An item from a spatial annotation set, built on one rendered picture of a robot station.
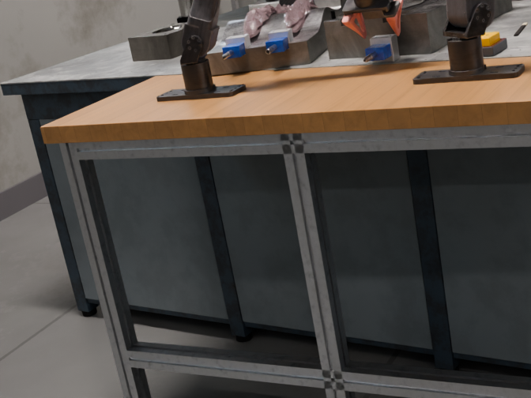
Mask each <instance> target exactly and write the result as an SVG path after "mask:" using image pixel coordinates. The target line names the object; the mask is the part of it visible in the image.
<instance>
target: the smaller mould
mask: <svg viewBox="0 0 531 398"><path fill-rule="evenodd" d="M185 23H186V22H184V23H176V24H168V25H165V26H163V27H160V28H156V29H153V30H151V31H148V32H144V33H142V34H139V35H136V36H132V37H130V38H128V41H129V45H130V51H131V55H132V59H133V62H139V61H151V60H163V59H173V58H176V57H179V56H180V55H182V54H183V48H182V44H181V40H182V36H183V28H184V24H185Z"/></svg>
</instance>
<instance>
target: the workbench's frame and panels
mask: <svg viewBox="0 0 531 398"><path fill-rule="evenodd" d="M150 78H152V77H135V78H119V79H103V80H88V81H57V82H42V83H26V84H1V88H2V93H3V95H4V96H13V95H21V97H22V100H23V104H24V109H25V112H26V115H27V119H28V124H29V127H30V130H31V133H32V139H33V141H34V145H35V148H36V154H37V156H38V160H39V163H40V168H41V171H42V175H43V180H44V183H45V186H46V190H47V195H48V198H49V202H50V205H51V210H52V213H53V217H54V220H55V225H56V228H57V232H58V236H59V240H60V243H61V247H62V252H63V255H64V258H65V262H66V267H67V270H68V273H69V276H70V282H71V285H72V288H73V293H74V297H75V300H76V303H77V308H78V310H80V311H81V312H82V314H83V316H84V317H91V316H93V315H95V314H96V313H97V310H96V308H97V307H98V305H99V304H100V300H99V297H98V294H97V291H96V285H95V282H94V279H93V275H92V270H91V266H90V263H89V258H88V254H87V251H86V248H85V242H84V239H83V235H82V232H81V226H80V224H79V220H78V217H77V211H76V208H75V204H74V201H73V195H72V193H71V189H70V184H69V180H68V177H67V173H66V168H65V164H64V161H63V158H62V153H61V149H60V146H59V144H44V142H43V137H42V133H41V130H40V127H41V126H44V125H46V124H48V123H50V122H53V121H55V120H57V119H59V118H62V117H64V116H66V115H69V114H71V113H74V112H75V111H78V110H80V109H82V108H84V107H87V106H89V105H91V104H93V103H96V102H98V101H101V100H103V99H105V98H107V97H109V96H112V95H114V94H116V93H118V92H121V91H123V90H125V89H128V88H130V87H132V86H135V85H136V84H139V83H141V82H143V81H147V80H148V79H150ZM315 155H316V161H317V166H318V175H319V180H320V185H321V190H322V199H323V204H324V209H325V214H326V222H327V227H328V232H329V237H330V246H331V251H332V256H333V265H334V270H335V275H336V280H337V289H338V294H339V299H340V304H341V312H342V317H343V322H344V327H345V336H346V341H347V342H350V343H356V344H366V345H371V346H376V347H386V348H392V349H397V350H403V351H412V352H418V353H423V354H429V355H434V358H435V367H436V368H439V369H441V370H458V371H459V366H458V364H459V363H460V362H461V360H462V359H464V360H470V361H476V362H486V363H491V364H496V365H502V366H512V367H517V368H522V369H528V370H531V147H506V148H454V149H427V150H400V151H373V152H321V153H315ZM93 163H94V166H95V169H96V175H97V178H98V182H99V185H100V191H101V194H102V198H103V202H104V207H105V211H106V214H107V220H108V223H109V227H110V230H111V236H112V240H113V243H114V247H115V252H116V256H117V259H118V263H119V268H120V272H121V275H122V281H123V285H124V288H125V292H126V297H127V301H128V304H129V308H130V309H131V310H140V311H146V312H152V313H157V314H167V315H172V316H178V317H188V318H193V319H198V320H204V321H214V322H220V323H225V324H229V325H230V328H231V332H232V335H233V336H235V337H236V340H237V341H239V342H247V341H249V340H251V339H252V337H253V336H252V331H254V328H257V329H266V330H272V331H277V332H287V333H292V334H298V335H303V336H313V337H316V335H315V330H314V322H313V317H312V312H311V304H310V300H309V295H308V290H307V282H306V277H305V273H304V268H303V260H302V255H301V251H300V246H299V238H298V233H297V228H296V220H295V216H294V211H293V206H292V198H291V193H290V189H289V184H288V176H287V171H286V166H285V161H284V154H267V155H241V156H188V157H161V158H134V159H108V160H93Z"/></svg>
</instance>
